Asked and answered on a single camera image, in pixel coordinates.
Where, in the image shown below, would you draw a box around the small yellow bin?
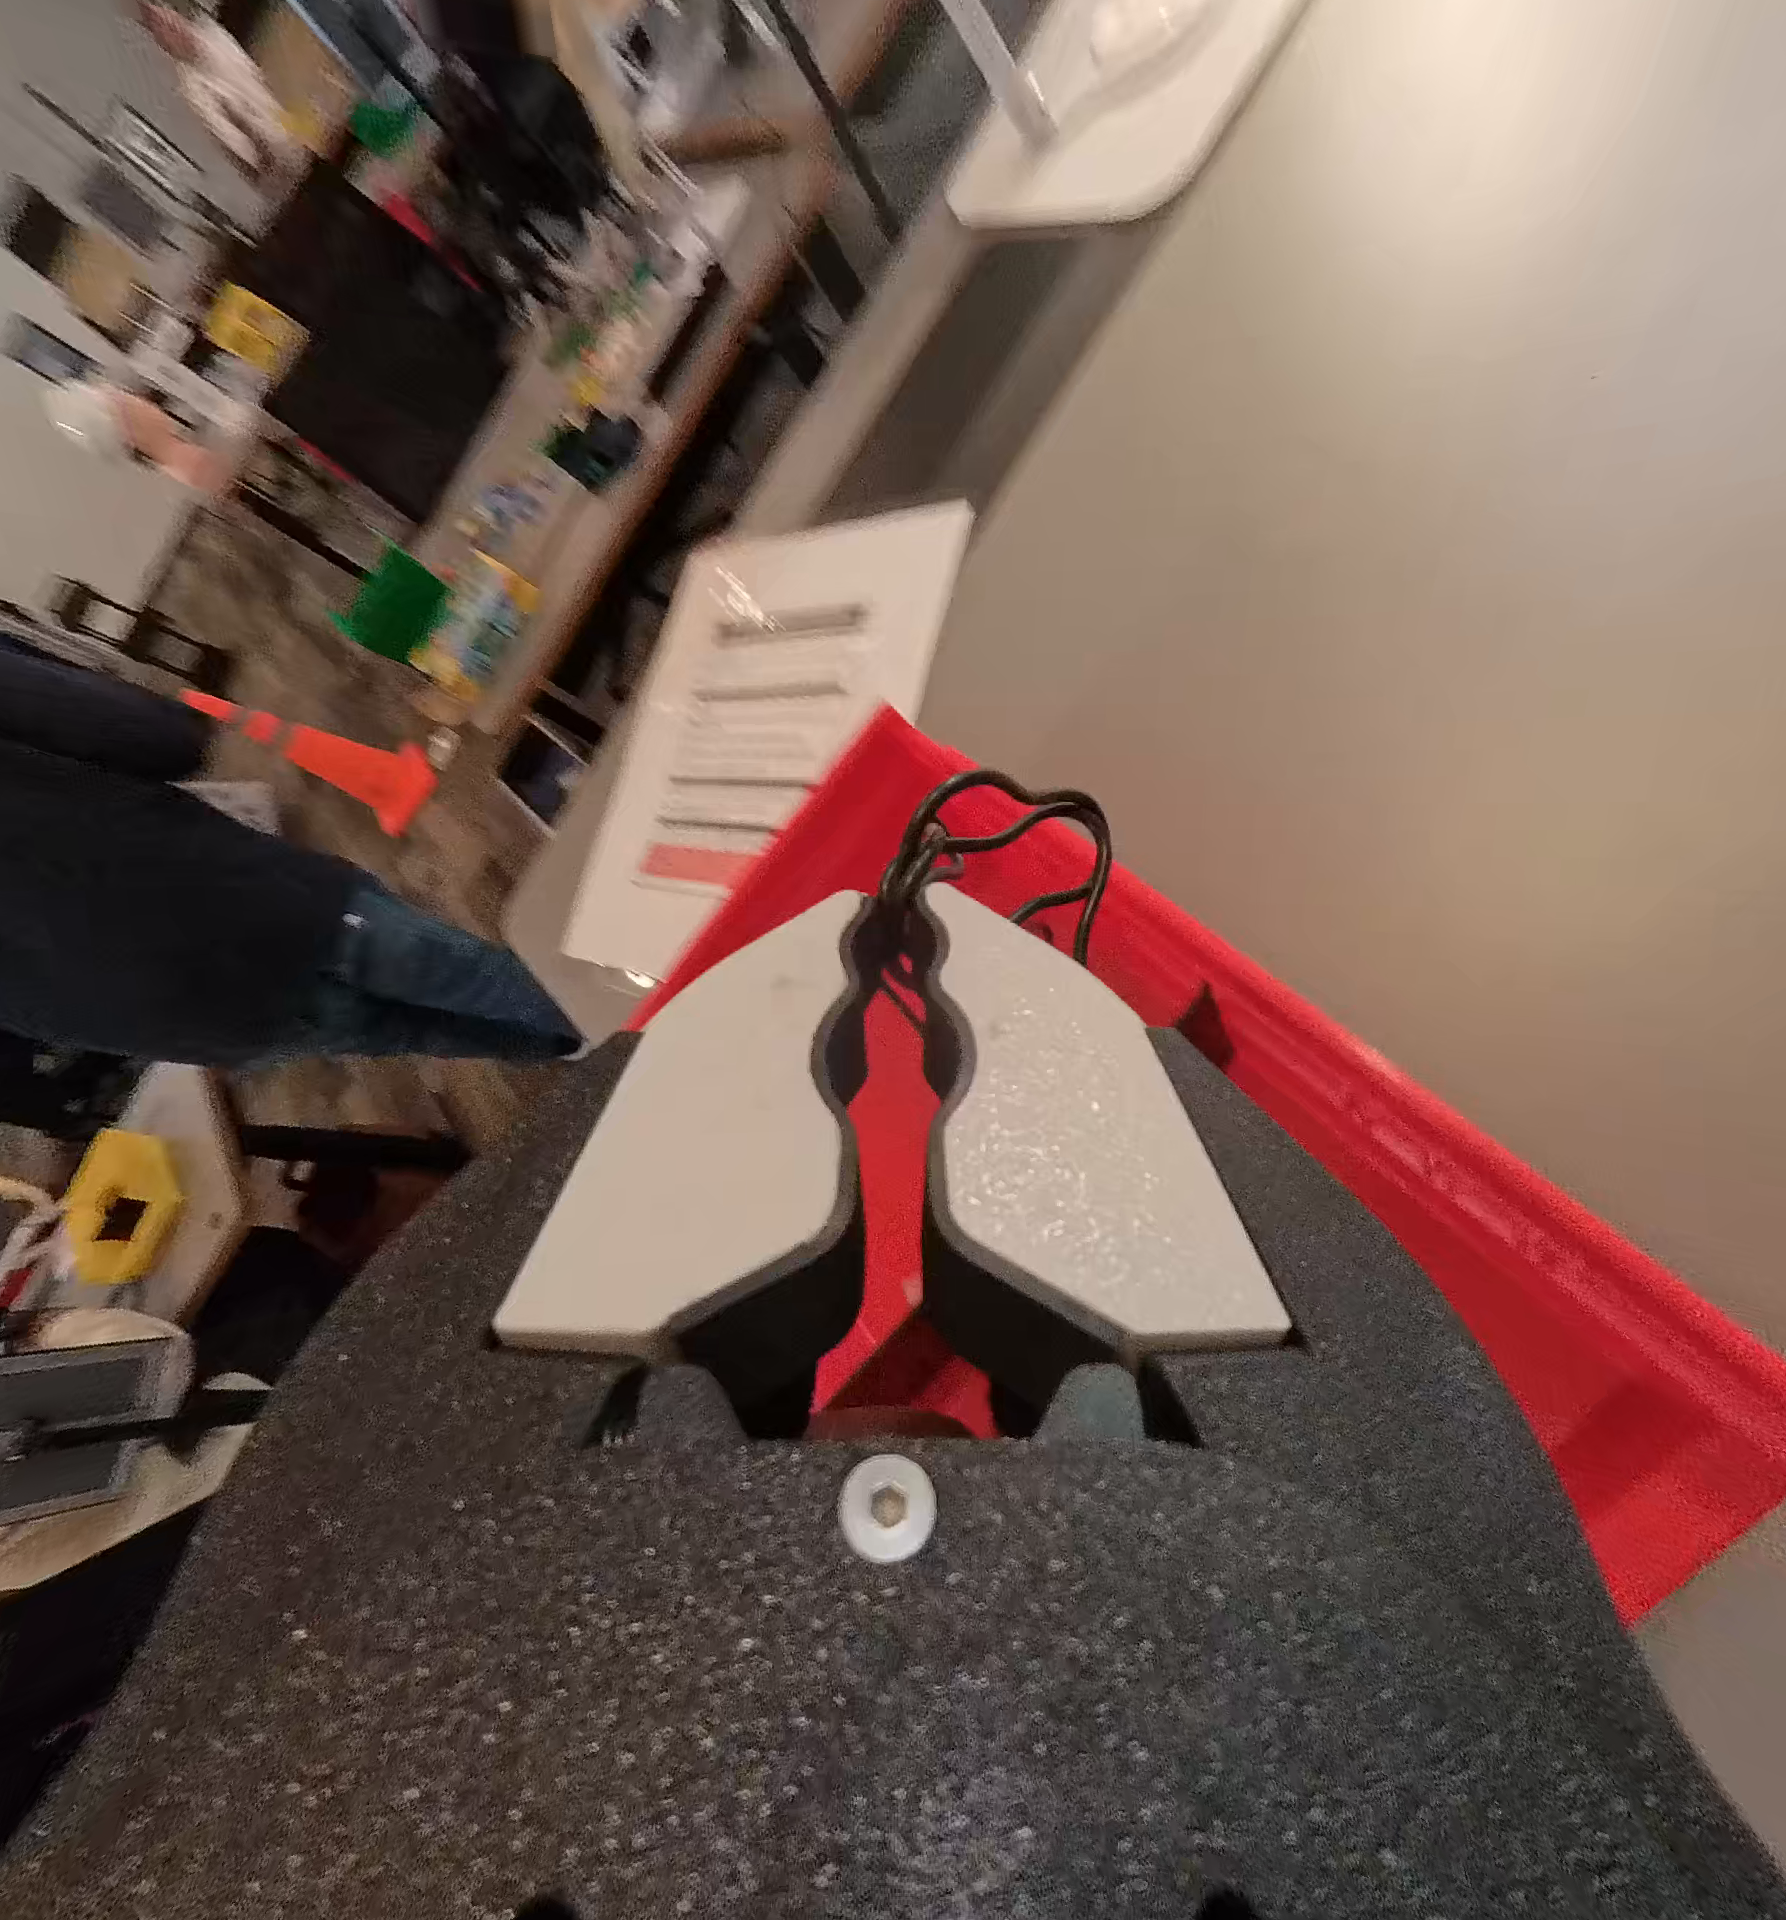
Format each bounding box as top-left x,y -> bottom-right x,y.
61,1130 -> 185,1286

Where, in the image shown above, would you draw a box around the black cabinet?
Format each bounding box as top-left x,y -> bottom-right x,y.
224,150 -> 512,526

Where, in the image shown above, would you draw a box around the red plastic bin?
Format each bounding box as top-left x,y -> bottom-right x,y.
631,706 -> 1786,1629

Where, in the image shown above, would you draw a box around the pile of colourful small parts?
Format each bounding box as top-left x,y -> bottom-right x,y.
414,255 -> 655,700

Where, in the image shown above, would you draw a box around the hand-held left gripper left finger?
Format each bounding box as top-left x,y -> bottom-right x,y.
492,888 -> 873,1375

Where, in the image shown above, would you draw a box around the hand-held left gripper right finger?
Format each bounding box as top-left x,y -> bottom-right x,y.
925,884 -> 1294,1366

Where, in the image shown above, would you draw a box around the orange striped cone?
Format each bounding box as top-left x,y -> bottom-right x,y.
180,688 -> 437,840

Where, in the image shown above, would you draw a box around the thin black usb-c cable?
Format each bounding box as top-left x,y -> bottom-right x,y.
833,769 -> 1118,1089

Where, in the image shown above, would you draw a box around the white printed paper sheet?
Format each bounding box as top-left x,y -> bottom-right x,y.
564,501 -> 977,979

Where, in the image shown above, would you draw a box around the small wooden side table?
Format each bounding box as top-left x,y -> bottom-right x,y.
119,1057 -> 469,1325

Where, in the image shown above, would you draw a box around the green bin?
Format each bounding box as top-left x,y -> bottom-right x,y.
329,539 -> 456,664

